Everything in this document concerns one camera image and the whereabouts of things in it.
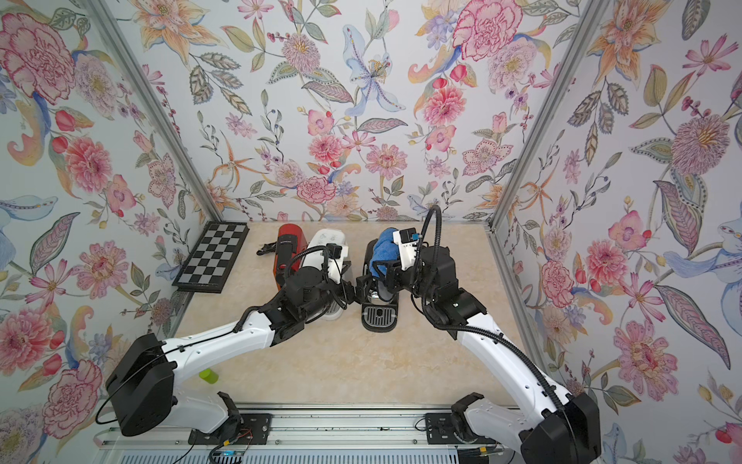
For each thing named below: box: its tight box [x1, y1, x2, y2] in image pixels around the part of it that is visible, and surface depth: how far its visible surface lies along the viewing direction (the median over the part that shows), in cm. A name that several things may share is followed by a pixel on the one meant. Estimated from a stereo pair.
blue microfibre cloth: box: [369, 227, 400, 278], surface depth 72 cm
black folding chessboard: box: [171, 220, 251, 294], surface depth 108 cm
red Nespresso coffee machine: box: [272, 223, 309, 291], surface depth 90 cm
